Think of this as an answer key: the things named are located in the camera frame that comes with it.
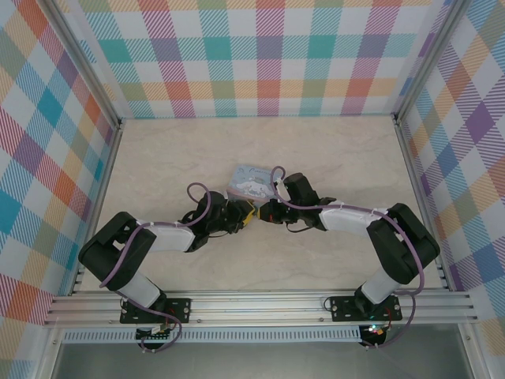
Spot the small green circuit board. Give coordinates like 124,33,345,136
135,327,174,341

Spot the aluminium table side rail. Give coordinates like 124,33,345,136
392,114,455,291
69,120,125,296

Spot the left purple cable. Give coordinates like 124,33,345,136
98,182,223,355

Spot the aluminium frame upright post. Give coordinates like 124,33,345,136
391,0,463,119
46,0,122,128

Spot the circuit board with lit leds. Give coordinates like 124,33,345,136
361,323,388,340

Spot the white slotted cable duct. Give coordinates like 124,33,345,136
62,329,362,344

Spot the wide aluminium base rail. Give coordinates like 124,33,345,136
42,290,479,328

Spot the blue cartoon dog tin box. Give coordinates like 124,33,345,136
228,163,278,200

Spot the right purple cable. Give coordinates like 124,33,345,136
271,165,427,351

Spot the purple cable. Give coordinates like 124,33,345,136
98,182,223,355
271,165,427,351

